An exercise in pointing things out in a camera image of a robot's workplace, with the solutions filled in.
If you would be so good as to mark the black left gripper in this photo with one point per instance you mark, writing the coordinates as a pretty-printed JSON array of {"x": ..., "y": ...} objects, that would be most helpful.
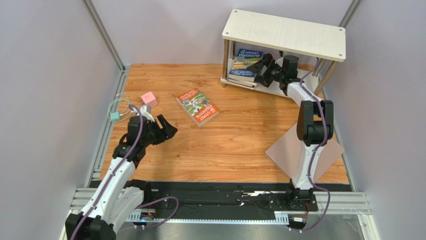
[{"x": 167, "y": 131}]

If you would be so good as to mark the Nineteen Eighty-Four book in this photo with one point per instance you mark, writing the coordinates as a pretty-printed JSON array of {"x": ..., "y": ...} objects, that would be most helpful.
[{"x": 249, "y": 84}]

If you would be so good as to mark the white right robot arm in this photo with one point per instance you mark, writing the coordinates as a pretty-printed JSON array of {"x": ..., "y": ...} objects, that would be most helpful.
[{"x": 315, "y": 124}]

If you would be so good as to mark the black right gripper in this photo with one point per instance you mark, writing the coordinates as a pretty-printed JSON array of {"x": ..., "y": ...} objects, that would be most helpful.
[{"x": 265, "y": 71}]

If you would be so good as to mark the orange treehouse book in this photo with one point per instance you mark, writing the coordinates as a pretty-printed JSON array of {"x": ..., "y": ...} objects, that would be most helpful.
[{"x": 198, "y": 107}]

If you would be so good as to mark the pink cube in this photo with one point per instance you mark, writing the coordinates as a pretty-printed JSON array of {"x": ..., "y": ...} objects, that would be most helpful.
[{"x": 149, "y": 99}]

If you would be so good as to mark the blue 91-storey treehouse book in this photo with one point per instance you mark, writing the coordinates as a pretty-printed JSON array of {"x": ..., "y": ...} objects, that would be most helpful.
[{"x": 244, "y": 58}]

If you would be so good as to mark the teal charger with cable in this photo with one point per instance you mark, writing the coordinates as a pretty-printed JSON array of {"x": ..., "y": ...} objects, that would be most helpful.
[{"x": 119, "y": 116}]

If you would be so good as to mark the brown paper file folder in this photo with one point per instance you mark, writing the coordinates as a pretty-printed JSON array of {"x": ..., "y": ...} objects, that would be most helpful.
[{"x": 285, "y": 154}]

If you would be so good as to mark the white two-tier shelf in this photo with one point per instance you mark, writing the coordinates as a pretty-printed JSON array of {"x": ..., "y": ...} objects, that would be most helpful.
[{"x": 306, "y": 38}]

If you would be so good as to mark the aluminium rail frame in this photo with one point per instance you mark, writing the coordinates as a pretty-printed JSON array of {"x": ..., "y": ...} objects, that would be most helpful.
[{"x": 117, "y": 197}]

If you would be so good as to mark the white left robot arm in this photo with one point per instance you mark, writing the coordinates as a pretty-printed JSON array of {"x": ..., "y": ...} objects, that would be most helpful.
[{"x": 114, "y": 200}]

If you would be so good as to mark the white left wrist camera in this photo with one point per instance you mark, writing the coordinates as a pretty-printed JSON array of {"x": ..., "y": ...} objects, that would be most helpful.
[{"x": 145, "y": 111}]

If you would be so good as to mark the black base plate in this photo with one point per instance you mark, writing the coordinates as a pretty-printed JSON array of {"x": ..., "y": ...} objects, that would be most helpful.
[{"x": 232, "y": 201}]

